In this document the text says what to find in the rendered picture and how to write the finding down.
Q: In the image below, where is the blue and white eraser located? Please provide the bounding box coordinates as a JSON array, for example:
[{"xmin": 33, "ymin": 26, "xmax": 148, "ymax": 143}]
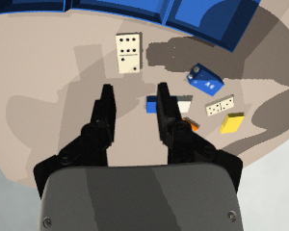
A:
[{"xmin": 145, "ymin": 95, "xmax": 191, "ymax": 114}]

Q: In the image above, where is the blue nine-volt battery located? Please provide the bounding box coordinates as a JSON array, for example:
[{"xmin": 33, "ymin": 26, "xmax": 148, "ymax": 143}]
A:
[{"xmin": 187, "ymin": 63, "xmax": 224, "ymax": 96}]

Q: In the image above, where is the white domino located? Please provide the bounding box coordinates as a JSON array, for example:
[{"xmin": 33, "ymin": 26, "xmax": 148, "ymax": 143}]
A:
[
  {"xmin": 205, "ymin": 94, "xmax": 234, "ymax": 116},
  {"xmin": 116, "ymin": 33, "xmax": 140, "ymax": 73}
]

